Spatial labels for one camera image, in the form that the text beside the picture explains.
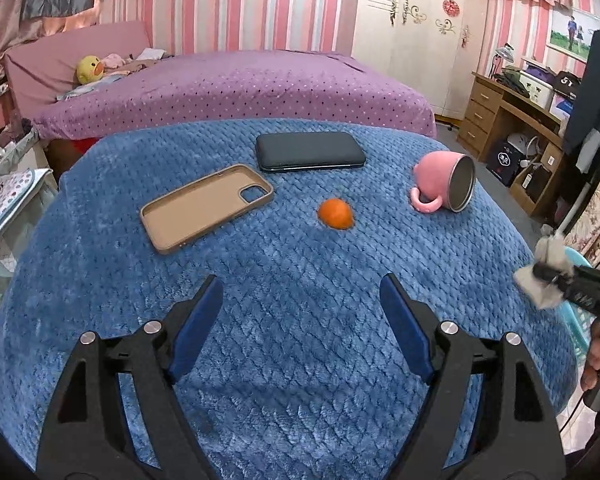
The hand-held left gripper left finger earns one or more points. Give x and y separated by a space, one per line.
200 325

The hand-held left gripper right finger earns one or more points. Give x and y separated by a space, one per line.
405 330

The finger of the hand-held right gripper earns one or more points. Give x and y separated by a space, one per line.
552 272

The white tissue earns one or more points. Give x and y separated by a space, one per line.
550 249

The teal plastic basket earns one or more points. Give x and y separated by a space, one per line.
577 325

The person's right hand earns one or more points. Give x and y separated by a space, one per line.
597 355

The blue fleece blanket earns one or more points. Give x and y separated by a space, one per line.
290 270

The tan phone case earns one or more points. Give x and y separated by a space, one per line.
195 215

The dark gift box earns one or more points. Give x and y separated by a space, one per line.
504 156

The white round appliance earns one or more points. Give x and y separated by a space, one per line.
520 141

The orange tangerine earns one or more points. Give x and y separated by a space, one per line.
335 214

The pink mug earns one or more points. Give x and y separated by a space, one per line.
432 175

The wooden desk with drawers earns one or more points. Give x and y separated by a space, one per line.
482 110

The white storage box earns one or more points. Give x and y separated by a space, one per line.
535 90

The dark hanging garment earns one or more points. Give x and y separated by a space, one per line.
597 90

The black bag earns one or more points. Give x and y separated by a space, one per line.
566 85

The black phone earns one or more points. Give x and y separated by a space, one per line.
310 152

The desk lamp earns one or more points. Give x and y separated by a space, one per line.
502 57

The polka dot cloth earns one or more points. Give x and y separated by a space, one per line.
5 200

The small framed couple photo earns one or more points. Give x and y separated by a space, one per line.
572 35

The purple dotted bedspread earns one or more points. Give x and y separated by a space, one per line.
240 90

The cream wardrobe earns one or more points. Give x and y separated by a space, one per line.
420 60

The light blue clothing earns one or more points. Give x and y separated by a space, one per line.
87 89

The white folded cloth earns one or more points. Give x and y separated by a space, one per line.
152 53

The yellow duck plush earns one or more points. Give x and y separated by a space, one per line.
90 70

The pink plush toy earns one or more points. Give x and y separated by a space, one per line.
112 60

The red round paper decoration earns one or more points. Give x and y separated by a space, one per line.
451 6

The pink bed headboard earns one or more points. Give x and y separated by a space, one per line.
45 60

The pink satin curtain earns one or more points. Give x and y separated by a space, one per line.
5 35

